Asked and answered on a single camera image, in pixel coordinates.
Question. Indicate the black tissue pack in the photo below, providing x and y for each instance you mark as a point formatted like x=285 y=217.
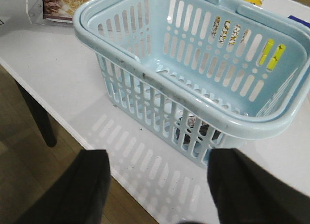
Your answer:
x=191 y=124

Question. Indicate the cereal snack box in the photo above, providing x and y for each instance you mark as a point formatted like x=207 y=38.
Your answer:
x=62 y=10

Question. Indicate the black table leg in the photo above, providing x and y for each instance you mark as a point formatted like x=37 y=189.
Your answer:
x=40 y=117

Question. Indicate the light blue plastic basket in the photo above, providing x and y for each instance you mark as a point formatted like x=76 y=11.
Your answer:
x=243 y=70

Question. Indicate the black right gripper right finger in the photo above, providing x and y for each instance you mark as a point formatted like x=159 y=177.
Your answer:
x=245 y=193

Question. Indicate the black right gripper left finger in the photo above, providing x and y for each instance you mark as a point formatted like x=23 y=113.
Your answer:
x=78 y=196

